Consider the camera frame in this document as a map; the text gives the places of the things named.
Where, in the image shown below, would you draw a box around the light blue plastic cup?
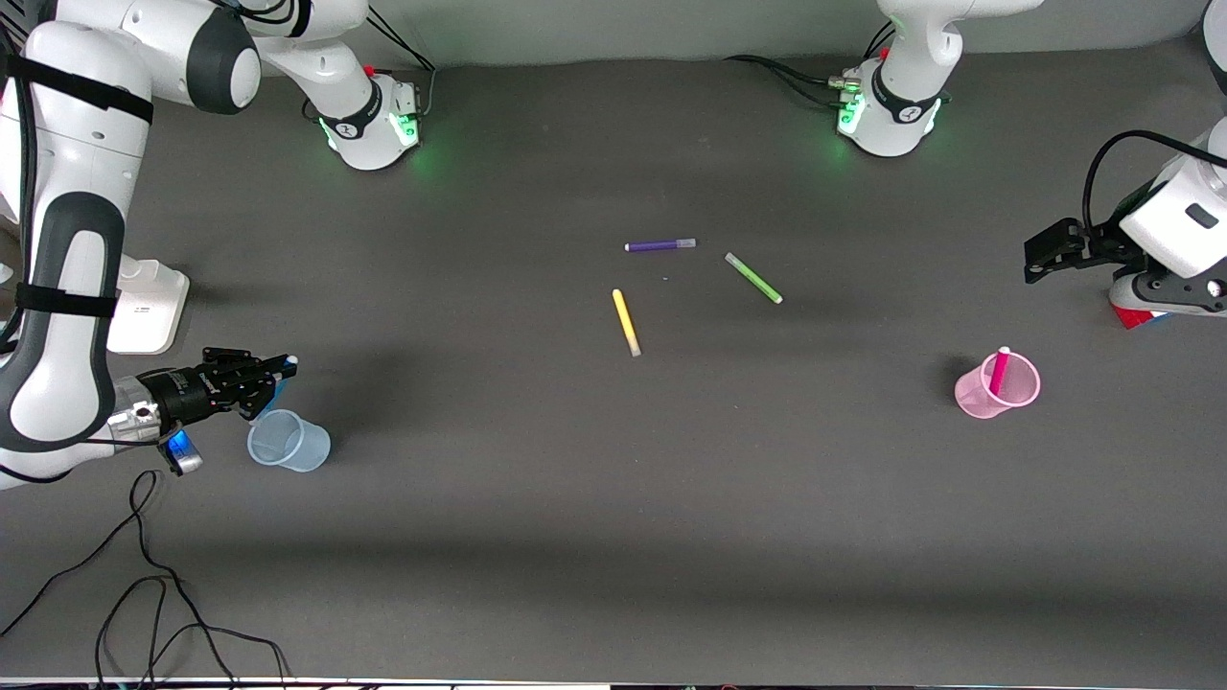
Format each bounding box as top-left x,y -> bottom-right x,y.
246,409 -> 333,473

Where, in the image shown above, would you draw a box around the red white puzzle cube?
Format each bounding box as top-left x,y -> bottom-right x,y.
1110,303 -> 1172,331

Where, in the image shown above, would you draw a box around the white flat stand base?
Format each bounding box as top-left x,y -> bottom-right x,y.
104,258 -> 191,357

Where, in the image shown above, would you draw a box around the pink plastic cup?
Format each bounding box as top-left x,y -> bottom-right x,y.
954,351 -> 1042,421

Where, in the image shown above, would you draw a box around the green marker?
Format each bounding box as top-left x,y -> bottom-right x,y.
725,252 -> 784,306

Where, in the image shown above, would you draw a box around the yellow marker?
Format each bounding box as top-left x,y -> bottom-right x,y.
612,288 -> 642,358

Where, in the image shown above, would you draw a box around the thin black loose cable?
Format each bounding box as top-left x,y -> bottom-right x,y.
0,469 -> 290,687

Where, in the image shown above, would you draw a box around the black left arm base cables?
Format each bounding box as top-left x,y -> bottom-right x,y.
724,19 -> 897,108

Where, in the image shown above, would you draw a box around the black arm base cables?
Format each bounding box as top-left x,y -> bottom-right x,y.
305,14 -> 438,124
724,19 -> 897,108

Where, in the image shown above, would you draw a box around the black right arm base cables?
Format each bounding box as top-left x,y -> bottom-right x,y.
305,14 -> 438,124

